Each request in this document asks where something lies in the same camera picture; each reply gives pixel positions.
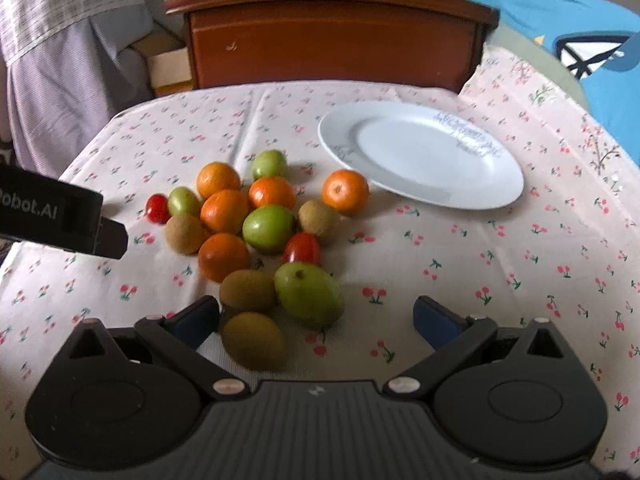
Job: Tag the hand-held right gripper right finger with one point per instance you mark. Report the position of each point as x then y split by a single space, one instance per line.
435 320

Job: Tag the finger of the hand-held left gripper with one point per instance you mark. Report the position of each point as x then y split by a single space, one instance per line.
112 239

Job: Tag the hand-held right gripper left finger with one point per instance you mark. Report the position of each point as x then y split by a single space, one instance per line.
195 317

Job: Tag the red cherry tomato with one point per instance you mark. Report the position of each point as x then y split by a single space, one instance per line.
157 208
302 249

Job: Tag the small reddish-green jujube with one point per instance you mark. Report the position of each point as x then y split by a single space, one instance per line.
184 201

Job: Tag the large green jujube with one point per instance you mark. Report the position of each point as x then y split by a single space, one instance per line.
309 295

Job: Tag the white plate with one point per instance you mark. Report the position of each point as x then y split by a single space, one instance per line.
420 160

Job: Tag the cherry-print tablecloth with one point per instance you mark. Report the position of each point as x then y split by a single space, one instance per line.
450 270

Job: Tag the lilac cloth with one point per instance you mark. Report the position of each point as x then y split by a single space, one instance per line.
55 105

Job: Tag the cardboard box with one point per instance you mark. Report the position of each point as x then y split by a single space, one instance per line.
170 67

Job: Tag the grey checkered cloth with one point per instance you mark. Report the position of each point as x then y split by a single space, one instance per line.
50 5

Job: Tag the grey-green bedsheet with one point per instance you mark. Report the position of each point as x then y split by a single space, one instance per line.
520 45

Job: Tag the blue cushion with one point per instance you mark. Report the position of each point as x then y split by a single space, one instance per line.
550 15

